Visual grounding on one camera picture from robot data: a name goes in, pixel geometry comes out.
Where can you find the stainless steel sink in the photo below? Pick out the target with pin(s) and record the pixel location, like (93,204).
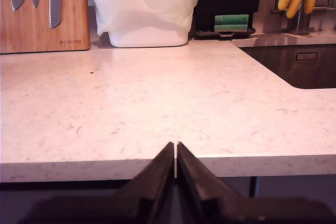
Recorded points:
(302,74)

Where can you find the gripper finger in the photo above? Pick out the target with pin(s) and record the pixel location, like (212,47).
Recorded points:
(157,182)
(194,182)

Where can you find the green sponge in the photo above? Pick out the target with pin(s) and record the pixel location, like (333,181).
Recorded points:
(231,19)
(231,28)

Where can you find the wooden knife block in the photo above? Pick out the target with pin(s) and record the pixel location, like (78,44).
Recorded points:
(73,11)

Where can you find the metal sink tap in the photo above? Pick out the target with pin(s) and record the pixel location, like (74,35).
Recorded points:
(302,23)

